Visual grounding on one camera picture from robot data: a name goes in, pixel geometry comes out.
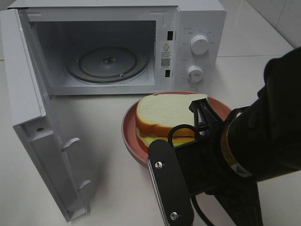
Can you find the glass microwave turntable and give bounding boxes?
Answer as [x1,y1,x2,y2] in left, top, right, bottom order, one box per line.
[66,46,150,84]

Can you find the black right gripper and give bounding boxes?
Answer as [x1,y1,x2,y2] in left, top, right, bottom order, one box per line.
[175,98,262,226]

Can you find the white microwave door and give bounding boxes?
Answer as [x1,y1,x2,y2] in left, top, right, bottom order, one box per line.
[0,9,95,222]

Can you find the white bread sandwich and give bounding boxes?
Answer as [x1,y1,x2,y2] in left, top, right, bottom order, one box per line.
[135,94,207,149]

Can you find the round door release button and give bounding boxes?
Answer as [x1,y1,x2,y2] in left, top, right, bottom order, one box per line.
[188,87,198,93]

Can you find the lower white timer knob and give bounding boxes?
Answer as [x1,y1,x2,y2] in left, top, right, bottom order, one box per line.
[188,65,203,83]

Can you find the pink round plate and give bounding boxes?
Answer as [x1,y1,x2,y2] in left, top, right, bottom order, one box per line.
[121,96,231,168]

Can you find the white microwave oven body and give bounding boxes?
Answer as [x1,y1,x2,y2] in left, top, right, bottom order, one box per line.
[7,0,226,95]

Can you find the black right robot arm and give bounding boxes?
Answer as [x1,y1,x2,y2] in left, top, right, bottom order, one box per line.
[175,48,301,226]

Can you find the upper white power knob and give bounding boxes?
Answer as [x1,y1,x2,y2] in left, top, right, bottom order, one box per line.
[190,34,209,55]

